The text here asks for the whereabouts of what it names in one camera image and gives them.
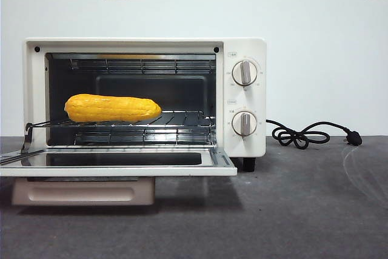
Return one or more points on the yellow toy corn cob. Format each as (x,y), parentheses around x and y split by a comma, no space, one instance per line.
(112,108)

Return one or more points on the cream oven knob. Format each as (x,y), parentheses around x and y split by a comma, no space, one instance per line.
(244,123)
(244,72)

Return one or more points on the cream Toshiba toaster oven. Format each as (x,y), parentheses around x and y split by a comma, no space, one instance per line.
(245,46)

